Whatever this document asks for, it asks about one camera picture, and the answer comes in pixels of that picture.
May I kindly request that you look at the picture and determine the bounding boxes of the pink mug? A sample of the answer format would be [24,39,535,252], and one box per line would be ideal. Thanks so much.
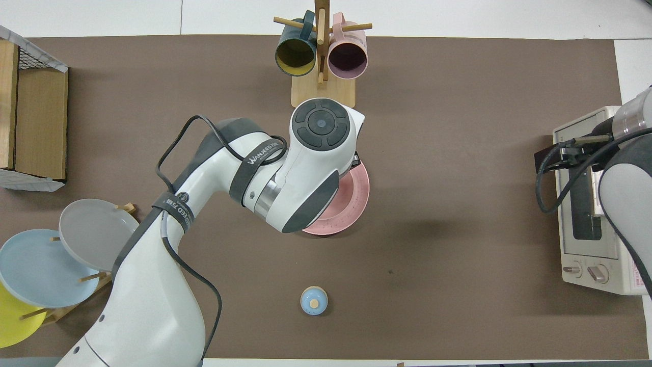
[328,13,368,80]

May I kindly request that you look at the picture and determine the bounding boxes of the white toaster oven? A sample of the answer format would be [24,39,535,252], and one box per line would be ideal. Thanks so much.
[553,106,652,296]

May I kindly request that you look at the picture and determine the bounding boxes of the pink bowl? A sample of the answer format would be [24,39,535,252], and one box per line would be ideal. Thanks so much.
[326,171,356,221]

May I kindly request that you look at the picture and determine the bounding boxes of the dark teal mug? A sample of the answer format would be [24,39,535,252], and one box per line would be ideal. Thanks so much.
[275,10,317,77]

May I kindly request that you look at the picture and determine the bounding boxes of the pink plate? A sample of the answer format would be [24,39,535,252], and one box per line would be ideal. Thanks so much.
[302,162,370,237]

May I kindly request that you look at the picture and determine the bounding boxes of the light blue plate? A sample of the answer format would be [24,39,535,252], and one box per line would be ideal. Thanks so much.
[0,229,101,308]

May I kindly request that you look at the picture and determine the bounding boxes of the brown table mat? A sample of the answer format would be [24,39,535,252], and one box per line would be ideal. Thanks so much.
[0,35,648,360]

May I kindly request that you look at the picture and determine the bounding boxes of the wooden mug tree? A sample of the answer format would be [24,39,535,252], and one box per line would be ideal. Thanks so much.
[274,0,373,110]

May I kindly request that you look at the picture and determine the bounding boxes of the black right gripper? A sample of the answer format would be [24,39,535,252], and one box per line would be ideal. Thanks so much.
[534,117,620,175]

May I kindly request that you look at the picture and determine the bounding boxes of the yellow plate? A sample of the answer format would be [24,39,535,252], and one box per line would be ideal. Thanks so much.
[0,283,47,349]

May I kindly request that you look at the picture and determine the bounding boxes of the wooden shelf with wire mesh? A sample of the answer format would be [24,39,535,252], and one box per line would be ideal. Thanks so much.
[0,24,69,193]

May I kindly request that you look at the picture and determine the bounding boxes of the wooden plate rack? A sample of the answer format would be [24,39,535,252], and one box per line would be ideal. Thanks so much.
[20,202,138,327]

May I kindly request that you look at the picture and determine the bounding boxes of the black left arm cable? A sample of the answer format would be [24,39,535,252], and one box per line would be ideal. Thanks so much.
[155,115,288,365]

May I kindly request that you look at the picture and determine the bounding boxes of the grey plate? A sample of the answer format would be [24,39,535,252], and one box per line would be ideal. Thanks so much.
[59,199,141,272]

